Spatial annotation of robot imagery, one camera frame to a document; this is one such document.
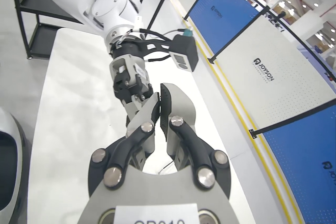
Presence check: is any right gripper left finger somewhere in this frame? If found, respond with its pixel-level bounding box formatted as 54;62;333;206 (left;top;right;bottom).
88;92;161;188

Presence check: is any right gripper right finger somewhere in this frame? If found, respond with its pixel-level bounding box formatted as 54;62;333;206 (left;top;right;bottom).
160;83;231;189

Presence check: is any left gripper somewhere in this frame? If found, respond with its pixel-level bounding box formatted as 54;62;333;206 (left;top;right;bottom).
104;28;156;128

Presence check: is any blue perforated partition panel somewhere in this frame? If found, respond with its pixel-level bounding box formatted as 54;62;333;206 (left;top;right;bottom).
251;102;336;224
183;0;269;59

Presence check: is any robot body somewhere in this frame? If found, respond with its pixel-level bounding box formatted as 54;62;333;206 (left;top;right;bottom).
0;107;34;224

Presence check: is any black metal rack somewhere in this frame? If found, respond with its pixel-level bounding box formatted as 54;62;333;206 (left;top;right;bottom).
9;0;193;60

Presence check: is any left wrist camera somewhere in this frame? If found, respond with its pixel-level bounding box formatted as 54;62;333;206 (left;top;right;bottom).
131;28;199;70

